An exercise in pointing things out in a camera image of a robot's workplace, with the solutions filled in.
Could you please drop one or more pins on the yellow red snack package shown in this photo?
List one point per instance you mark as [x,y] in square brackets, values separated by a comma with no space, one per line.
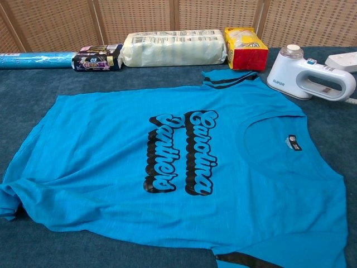
[248,56]

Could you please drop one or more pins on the white handheld garment steamer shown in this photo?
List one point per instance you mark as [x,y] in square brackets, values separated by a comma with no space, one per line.
[287,75]

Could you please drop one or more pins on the white power strip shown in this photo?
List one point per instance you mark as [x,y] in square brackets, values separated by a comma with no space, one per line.
[346,61]

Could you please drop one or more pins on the blue printed t-shirt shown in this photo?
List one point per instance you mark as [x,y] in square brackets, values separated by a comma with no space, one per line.
[111,156]

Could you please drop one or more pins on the blue plastic film roll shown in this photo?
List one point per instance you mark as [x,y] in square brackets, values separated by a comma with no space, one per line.
[36,60]

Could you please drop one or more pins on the dark sanitary pad package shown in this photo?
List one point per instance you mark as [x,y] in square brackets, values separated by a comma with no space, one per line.
[94,62]

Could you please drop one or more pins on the woven wooden folding screen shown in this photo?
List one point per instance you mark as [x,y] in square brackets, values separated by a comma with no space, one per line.
[55,22]

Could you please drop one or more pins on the teal carpet table cover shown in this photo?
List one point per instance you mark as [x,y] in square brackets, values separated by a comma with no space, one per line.
[33,83]

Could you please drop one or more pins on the long white wrapped pack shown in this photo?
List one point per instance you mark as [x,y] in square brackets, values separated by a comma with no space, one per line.
[173,48]

